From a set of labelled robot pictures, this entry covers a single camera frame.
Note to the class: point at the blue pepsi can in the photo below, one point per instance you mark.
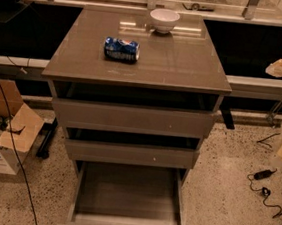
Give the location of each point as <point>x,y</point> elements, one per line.
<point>121,49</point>

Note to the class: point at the grey top drawer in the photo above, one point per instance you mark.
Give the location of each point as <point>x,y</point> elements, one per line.
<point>109,117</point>

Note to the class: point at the grey drawer cabinet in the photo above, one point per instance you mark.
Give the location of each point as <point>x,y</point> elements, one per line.
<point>178,71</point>

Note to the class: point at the grey middle drawer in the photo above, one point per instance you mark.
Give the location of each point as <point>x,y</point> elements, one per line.
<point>131,154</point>

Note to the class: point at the grey open bottom drawer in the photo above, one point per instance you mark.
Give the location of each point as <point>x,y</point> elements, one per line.
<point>113,194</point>

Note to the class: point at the black table leg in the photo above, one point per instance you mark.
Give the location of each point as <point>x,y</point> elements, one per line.
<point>48,131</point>

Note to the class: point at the white ceramic bowl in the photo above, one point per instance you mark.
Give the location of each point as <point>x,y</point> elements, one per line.
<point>164,20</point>

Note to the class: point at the white toy car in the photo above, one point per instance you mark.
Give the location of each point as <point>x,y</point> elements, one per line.
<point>201,0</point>

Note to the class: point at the open cardboard box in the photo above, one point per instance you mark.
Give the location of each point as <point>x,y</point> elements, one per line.
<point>21,126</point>

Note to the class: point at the black power adapter with cable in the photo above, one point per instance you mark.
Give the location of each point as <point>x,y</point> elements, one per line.
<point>265,192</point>

